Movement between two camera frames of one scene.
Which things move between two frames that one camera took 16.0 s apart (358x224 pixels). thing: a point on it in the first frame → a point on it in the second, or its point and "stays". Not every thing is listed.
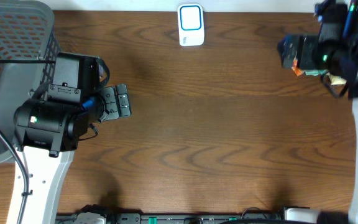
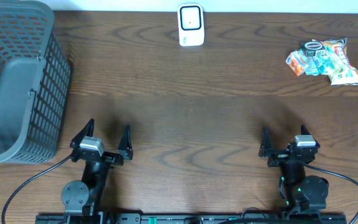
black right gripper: x=306 y=43 → x=266 y=150
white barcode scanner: x=191 y=24 stays
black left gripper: x=111 y=97 → x=125 y=152
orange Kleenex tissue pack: x=295 y=68 stays
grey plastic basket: x=12 y=30 stays
